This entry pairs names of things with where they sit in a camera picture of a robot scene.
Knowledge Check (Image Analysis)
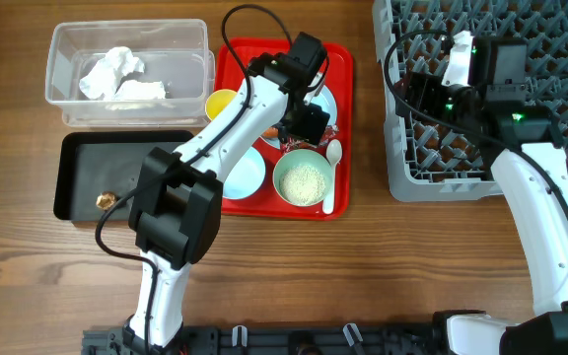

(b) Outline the white rice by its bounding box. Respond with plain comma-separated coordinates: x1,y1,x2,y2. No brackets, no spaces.
279,165,326,206

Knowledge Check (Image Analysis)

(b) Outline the grey dishwasher rack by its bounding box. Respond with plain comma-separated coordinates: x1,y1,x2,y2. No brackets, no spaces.
372,0,568,202

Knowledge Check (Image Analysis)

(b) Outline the yellow plastic cup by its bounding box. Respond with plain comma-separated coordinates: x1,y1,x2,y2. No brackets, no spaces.
205,89,237,121

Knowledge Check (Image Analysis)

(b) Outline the white tissue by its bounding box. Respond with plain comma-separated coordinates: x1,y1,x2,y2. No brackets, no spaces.
79,46,145,101
112,80,167,101

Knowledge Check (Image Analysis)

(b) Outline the orange carrot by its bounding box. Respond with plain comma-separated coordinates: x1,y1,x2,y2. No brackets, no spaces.
262,127,279,139

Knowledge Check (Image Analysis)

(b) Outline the clear plastic waste bin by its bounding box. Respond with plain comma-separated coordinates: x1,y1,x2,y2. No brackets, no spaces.
44,19,215,128

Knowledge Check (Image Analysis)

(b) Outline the light blue bowl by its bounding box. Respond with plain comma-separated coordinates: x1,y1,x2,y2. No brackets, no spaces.
223,147,266,200

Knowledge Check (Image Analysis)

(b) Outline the red snack wrapper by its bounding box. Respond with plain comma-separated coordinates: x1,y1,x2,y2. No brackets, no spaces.
280,125,339,153

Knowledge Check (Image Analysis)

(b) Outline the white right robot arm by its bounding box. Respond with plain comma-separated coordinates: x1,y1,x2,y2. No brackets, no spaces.
390,31,568,354

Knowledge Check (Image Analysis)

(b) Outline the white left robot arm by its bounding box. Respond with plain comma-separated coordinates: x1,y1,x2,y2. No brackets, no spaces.
124,33,328,354

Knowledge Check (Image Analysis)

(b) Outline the brown food scrap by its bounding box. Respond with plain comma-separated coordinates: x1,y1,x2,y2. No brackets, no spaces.
96,191,118,211

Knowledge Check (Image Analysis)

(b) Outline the red plastic tray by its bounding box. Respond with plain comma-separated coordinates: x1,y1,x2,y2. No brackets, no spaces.
214,37,354,221

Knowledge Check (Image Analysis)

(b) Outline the light blue plate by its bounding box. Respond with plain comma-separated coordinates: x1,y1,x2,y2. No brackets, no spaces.
260,71,338,150

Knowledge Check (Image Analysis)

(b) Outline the white plastic spoon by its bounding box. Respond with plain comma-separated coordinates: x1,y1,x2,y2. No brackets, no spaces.
322,139,343,215

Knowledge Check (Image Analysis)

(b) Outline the green bowl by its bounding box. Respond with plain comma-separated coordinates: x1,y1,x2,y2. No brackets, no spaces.
272,149,334,207

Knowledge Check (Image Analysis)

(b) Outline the black waste tray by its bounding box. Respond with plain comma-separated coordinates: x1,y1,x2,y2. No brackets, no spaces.
53,130,193,222

